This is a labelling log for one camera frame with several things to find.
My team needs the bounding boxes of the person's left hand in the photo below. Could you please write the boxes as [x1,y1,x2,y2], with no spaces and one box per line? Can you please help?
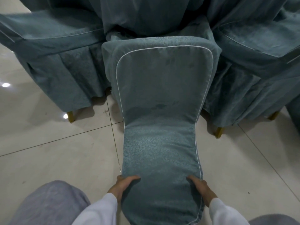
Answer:
[107,175,141,204]

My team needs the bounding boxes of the person's right forearm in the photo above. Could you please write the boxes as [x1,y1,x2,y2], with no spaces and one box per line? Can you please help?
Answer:
[208,198,250,225]

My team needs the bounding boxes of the person's left forearm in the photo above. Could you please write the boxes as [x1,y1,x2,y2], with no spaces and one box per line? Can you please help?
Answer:
[71,192,118,225]

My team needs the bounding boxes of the teal tablecloth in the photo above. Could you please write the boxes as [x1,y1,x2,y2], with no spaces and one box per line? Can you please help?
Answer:
[16,0,300,37]

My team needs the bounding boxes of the person's grey trousers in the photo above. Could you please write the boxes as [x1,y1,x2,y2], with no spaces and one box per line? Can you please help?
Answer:
[8,180,300,225]

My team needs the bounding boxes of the person's right hand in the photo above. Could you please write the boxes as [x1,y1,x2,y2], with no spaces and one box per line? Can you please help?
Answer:
[186,175,218,208]

